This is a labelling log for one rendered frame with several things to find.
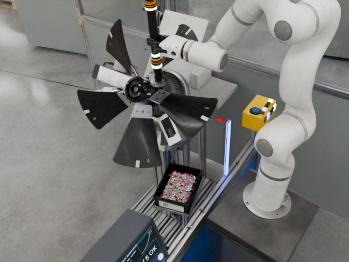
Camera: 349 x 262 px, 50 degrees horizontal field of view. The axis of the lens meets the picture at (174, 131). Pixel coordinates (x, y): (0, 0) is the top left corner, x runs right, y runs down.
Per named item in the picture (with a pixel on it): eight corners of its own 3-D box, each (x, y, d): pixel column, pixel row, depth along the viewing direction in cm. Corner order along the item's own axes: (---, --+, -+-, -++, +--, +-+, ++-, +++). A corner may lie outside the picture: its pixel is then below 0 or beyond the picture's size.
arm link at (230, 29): (251, -16, 122) (209, 37, 148) (227, 8, 114) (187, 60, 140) (271, 3, 123) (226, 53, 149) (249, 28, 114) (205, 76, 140)
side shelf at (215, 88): (187, 72, 245) (187, 68, 243) (237, 88, 229) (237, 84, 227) (166, 91, 231) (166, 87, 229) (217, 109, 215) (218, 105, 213)
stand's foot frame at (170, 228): (173, 169, 295) (172, 161, 289) (223, 192, 275) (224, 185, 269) (122, 226, 258) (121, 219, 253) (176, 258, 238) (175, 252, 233)
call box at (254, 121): (255, 110, 192) (257, 93, 184) (273, 116, 187) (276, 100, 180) (241, 128, 182) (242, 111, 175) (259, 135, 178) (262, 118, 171)
